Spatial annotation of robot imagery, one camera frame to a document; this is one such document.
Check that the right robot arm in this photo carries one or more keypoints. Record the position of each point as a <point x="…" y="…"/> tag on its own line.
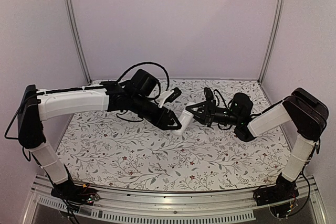
<point x="305" y="111"/>

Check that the floral patterned table mat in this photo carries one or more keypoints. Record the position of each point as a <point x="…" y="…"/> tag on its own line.
<point x="121" y="151"/>

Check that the front aluminium rail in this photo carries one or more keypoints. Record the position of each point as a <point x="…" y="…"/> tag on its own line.
<point x="120" y="205"/>

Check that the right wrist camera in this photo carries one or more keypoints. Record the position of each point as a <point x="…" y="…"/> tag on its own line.
<point x="209" y="96"/>

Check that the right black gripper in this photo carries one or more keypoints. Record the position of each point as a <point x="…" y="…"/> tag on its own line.
<point x="210" y="112"/>

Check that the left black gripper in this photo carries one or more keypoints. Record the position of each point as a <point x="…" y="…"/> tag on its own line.
<point x="169" y="116"/>

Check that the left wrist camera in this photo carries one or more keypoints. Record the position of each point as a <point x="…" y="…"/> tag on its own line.
<point x="176" y="93"/>

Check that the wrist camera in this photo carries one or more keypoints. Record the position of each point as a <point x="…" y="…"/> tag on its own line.
<point x="209" y="96"/>
<point x="176" y="93"/>

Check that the white remote control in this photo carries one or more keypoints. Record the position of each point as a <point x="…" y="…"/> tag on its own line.
<point x="185" y="119"/>

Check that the aluminium frame post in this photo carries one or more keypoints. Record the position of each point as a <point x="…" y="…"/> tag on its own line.
<point x="76" y="40"/>
<point x="271" y="40"/>

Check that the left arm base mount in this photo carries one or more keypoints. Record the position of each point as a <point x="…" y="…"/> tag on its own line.
<point x="75" y="194"/>

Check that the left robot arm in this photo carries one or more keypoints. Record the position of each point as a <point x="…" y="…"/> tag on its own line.
<point x="131" y="95"/>

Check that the right aluminium frame post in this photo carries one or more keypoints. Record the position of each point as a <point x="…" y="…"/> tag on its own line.
<point x="271" y="40"/>

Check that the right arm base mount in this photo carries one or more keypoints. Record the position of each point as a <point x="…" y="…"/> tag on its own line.
<point x="281" y="191"/>

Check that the left aluminium frame post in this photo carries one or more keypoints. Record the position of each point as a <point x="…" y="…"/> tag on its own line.
<point x="76" y="40"/>

